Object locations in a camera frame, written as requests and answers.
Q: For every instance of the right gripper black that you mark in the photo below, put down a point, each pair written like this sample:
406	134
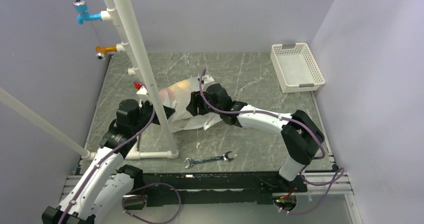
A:
195	103

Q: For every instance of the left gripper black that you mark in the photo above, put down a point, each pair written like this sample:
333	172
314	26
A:
168	111

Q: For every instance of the translucent white plastic bag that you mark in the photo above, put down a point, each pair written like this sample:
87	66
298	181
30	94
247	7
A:
177	97

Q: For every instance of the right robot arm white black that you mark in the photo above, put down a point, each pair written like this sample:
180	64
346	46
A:
301	136

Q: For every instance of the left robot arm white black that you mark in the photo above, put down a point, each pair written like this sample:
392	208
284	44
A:
105	182

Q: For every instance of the silver open-end wrench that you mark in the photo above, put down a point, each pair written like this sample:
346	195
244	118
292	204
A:
227	157

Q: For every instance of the orange plastic faucet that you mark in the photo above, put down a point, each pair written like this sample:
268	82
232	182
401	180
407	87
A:
102	52

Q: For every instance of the white perforated plastic basket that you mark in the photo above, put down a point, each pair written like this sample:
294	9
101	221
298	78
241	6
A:
296	68

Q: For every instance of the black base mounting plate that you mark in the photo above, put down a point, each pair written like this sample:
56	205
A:
260	187

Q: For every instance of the blue plastic faucet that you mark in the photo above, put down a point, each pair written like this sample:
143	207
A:
83	13

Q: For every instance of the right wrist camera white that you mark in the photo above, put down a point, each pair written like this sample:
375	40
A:
207	81

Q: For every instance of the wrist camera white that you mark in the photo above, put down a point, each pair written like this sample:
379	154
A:
207	81
142	92

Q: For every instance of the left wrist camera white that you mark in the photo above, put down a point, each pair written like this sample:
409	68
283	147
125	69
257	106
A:
142	92

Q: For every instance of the white PVC pipe frame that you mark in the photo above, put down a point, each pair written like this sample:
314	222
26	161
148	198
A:
122	15

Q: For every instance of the aluminium rail frame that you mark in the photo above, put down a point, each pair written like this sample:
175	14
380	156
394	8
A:
316	184

